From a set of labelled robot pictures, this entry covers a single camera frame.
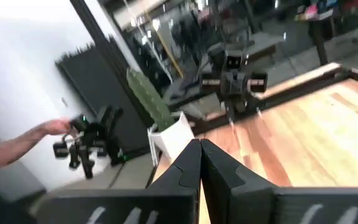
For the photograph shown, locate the table with colourful items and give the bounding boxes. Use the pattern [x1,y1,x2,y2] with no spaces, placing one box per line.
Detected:
[293,0,343,66]

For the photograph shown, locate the green cactus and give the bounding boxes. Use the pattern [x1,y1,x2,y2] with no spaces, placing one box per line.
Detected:
[126,68,175,131]

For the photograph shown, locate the grey work table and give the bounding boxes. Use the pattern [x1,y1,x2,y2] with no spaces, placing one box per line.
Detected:
[244,32,287,66]

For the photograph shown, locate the black pillar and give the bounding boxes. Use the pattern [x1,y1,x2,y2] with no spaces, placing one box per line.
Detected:
[69,0,142,75]

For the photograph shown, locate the person's forearm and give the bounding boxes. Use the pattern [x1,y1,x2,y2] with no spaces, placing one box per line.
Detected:
[0,126,48,174]

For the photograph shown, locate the white planter pot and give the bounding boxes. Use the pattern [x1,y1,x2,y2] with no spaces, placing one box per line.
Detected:
[147,112,195,166]

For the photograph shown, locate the black table frame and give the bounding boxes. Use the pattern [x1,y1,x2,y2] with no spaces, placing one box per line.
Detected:
[166,62,358,134]

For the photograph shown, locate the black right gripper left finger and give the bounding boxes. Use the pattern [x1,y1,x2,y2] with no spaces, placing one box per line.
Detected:
[147,138,203,200]

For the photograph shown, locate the person's hand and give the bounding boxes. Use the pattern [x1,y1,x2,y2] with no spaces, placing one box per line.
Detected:
[40,118,74,137]

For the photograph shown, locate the black acoustic panel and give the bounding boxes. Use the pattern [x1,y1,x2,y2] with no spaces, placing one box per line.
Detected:
[55,40,152,156]

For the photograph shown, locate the yellow hanging cable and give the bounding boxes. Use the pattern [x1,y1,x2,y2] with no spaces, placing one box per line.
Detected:
[147,14,185,78]

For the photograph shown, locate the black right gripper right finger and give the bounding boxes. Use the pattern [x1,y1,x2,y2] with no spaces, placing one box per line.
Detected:
[201,138,277,224]

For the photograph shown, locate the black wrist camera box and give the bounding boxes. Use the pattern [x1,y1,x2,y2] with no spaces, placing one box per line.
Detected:
[224,49,245,72]

